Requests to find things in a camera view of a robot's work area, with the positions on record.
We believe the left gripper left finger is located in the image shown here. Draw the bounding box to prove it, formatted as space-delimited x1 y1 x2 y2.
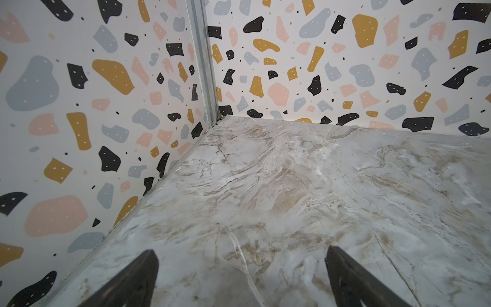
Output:
80 249 159 307

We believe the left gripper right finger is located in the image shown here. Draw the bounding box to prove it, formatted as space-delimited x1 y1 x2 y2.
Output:
325 246 409 306

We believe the left corner aluminium post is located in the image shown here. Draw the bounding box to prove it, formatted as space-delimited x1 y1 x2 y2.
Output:
186 0 221 127

